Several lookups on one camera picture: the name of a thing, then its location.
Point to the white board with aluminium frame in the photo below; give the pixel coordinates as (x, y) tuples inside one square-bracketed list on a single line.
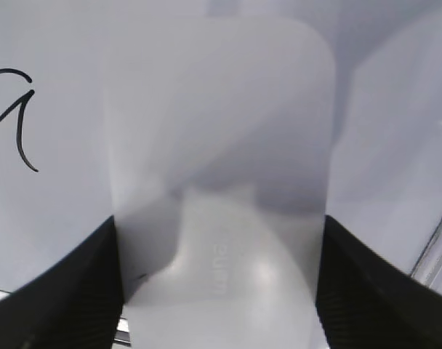
[(384, 181)]

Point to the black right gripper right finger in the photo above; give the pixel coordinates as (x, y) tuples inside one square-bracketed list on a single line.
[(363, 301)]

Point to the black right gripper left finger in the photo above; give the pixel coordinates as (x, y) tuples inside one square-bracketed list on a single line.
[(77, 303)]

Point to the white board eraser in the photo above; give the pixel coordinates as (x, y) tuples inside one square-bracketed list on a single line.
[(219, 132)]

